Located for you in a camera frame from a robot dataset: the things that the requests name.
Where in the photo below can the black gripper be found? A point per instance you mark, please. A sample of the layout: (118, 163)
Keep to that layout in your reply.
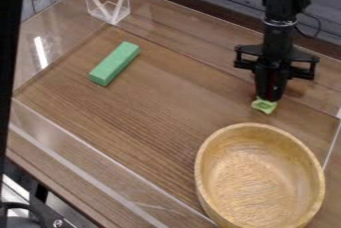
(301, 64)

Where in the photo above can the red plush strawberry toy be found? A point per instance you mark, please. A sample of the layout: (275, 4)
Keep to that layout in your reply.
(264, 105)

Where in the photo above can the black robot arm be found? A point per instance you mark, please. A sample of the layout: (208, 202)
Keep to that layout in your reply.
(280, 21)

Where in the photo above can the wooden bowl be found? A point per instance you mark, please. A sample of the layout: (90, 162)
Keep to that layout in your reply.
(259, 178)

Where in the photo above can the green rectangular block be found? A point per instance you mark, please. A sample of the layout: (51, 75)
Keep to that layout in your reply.
(114, 63)

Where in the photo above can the clear acrylic tray enclosure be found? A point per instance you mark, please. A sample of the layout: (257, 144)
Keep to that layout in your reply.
(113, 147)

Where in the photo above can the clear acrylic corner bracket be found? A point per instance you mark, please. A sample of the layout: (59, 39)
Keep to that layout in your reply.
(110, 12)

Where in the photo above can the black metal table frame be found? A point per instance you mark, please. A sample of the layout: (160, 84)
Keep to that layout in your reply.
(30, 205)

